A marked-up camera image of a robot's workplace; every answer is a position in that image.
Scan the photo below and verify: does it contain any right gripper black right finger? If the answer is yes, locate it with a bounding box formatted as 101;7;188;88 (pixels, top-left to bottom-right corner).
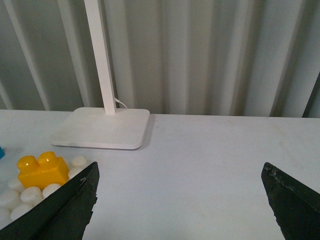
261;162;320;240

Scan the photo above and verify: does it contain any yellow two-stud toy block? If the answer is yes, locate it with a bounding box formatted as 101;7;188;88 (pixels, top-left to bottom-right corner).
17;151;69;190

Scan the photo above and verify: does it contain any blue three-stud toy block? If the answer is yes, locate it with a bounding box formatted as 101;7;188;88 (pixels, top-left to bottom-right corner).
0;147;5;159

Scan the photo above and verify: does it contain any white studded base plate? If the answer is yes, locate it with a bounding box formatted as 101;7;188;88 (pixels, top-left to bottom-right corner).
0;155;91;229

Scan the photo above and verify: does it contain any white desk lamp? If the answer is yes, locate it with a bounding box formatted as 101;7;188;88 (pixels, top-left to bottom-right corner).
50;0;150;150

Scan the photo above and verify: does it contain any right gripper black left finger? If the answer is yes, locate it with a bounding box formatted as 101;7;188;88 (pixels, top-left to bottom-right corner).
0;162;100;240

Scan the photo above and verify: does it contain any white lamp power cable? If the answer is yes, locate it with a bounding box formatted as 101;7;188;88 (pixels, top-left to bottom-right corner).
114;97;129;109

